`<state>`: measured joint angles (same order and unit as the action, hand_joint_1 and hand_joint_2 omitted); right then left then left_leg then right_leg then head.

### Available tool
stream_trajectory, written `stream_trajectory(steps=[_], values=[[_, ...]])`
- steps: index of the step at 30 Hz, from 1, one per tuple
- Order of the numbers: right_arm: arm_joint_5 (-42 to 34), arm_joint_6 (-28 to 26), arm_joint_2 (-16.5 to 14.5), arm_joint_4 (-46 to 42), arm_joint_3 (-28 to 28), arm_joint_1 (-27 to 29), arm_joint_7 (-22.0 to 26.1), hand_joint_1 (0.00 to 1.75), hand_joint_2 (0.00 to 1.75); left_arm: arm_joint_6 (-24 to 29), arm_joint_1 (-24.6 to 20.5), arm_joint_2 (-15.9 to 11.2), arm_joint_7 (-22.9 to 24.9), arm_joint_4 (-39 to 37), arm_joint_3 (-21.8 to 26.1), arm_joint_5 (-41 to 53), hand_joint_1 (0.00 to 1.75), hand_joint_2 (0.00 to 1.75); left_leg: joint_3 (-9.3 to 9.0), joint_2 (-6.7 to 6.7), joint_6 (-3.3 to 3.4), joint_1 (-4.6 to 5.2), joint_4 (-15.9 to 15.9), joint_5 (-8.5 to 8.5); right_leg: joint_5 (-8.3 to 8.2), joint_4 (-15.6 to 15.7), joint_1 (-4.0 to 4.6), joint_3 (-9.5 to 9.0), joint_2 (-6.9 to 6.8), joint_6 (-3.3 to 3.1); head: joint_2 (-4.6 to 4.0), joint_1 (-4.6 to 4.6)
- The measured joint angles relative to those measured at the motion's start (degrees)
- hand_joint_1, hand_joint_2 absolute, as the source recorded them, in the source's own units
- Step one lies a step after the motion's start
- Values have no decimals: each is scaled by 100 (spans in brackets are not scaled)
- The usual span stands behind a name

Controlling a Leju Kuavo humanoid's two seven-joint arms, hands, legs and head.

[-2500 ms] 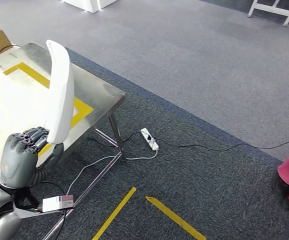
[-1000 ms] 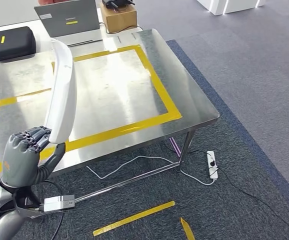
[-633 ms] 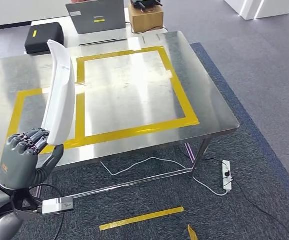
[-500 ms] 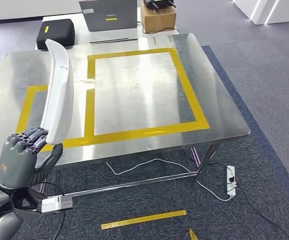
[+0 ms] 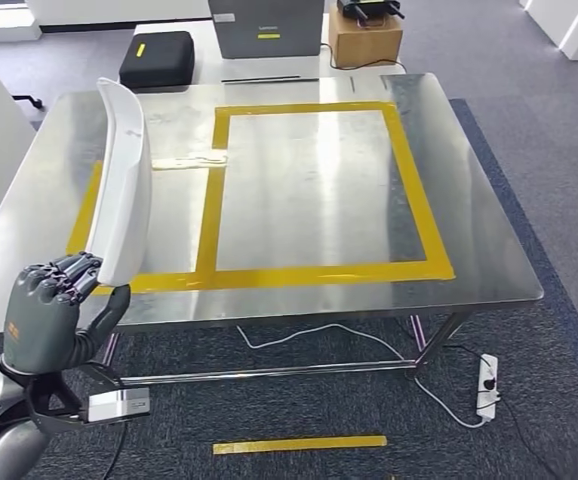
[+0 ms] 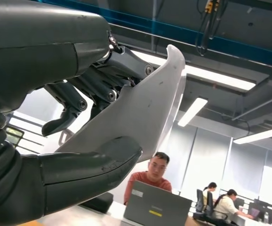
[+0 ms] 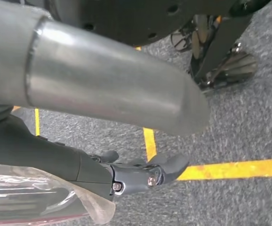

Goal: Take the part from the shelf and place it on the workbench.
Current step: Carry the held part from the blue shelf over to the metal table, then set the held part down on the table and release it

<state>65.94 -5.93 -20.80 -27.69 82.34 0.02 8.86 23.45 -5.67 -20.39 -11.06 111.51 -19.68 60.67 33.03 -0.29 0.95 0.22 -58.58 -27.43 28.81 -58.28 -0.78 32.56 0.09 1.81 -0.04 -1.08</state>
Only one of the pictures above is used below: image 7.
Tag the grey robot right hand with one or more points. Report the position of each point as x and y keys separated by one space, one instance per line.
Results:
x=91 y=78

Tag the clear plastic film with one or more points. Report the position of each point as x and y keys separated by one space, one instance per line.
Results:
x=44 y=199

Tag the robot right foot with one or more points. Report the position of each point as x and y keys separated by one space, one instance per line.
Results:
x=221 y=56

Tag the yellow floor tape square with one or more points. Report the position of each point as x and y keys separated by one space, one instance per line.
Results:
x=232 y=170

